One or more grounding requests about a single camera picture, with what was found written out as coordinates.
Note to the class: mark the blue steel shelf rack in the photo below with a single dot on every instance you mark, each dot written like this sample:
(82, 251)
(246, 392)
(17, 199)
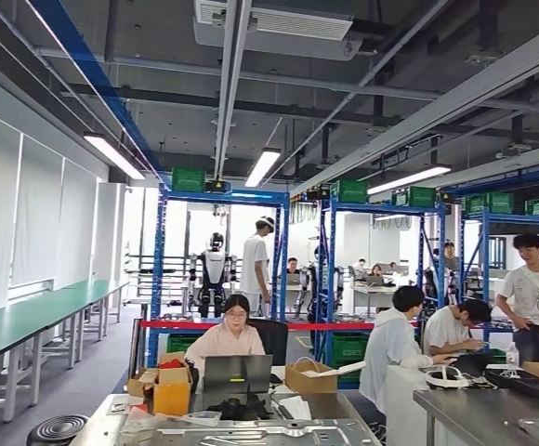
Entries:
(223, 197)
(515, 218)
(381, 208)

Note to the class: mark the person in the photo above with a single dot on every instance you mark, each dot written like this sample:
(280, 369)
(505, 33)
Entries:
(255, 264)
(446, 329)
(450, 251)
(376, 271)
(390, 351)
(225, 344)
(534, 295)
(293, 266)
(359, 266)

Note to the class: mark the ceiling light strip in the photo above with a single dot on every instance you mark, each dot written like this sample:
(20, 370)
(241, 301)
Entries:
(409, 178)
(263, 167)
(113, 157)

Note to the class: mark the black yellow hoist trolley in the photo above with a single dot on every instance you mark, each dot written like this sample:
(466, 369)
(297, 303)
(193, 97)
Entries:
(217, 186)

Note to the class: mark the white black humanoid robot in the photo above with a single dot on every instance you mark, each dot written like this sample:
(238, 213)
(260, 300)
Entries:
(313, 289)
(432, 286)
(214, 271)

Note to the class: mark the black office chair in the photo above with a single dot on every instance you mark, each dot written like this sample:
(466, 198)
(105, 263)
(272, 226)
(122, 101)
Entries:
(274, 338)

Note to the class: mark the white office desk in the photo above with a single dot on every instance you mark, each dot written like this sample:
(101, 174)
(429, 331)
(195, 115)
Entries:
(371, 290)

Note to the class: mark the red barrier belt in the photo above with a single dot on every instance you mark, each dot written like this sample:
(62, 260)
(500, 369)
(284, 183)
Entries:
(181, 324)

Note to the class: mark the grey laptop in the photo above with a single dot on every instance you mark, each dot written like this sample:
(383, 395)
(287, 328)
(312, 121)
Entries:
(237, 372)

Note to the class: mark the cardboard box with flap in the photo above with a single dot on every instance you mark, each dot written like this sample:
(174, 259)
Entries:
(309, 378)

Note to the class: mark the white paper sheet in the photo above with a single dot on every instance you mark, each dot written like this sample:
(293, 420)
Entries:
(295, 407)

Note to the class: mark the red cloth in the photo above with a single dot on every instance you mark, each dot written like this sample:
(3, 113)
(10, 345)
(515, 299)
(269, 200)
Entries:
(171, 364)

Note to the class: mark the orange cardboard box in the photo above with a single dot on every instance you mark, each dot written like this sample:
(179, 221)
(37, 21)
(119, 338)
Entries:
(171, 394)

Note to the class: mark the open brown cardboard box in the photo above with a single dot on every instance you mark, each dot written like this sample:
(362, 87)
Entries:
(141, 378)

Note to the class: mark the white table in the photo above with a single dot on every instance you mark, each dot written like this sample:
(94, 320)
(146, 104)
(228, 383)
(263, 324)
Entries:
(404, 406)

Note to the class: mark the white VR headset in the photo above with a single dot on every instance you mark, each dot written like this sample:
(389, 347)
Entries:
(446, 377)

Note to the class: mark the blue ceiling beam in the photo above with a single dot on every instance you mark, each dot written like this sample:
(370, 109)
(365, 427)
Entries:
(88, 68)

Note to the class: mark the black laptop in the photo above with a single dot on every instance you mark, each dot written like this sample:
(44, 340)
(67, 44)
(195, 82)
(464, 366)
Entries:
(472, 363)

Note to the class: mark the long green top bench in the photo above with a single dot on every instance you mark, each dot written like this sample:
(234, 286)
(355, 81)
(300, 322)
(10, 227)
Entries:
(18, 320)

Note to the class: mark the clear water bottle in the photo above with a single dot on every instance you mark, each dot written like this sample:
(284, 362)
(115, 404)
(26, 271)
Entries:
(512, 357)

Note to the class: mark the black ribbed round stool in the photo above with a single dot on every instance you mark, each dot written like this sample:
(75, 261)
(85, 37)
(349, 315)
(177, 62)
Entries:
(58, 431)

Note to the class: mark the black plastic tray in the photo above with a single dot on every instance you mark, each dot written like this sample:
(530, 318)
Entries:
(525, 383)

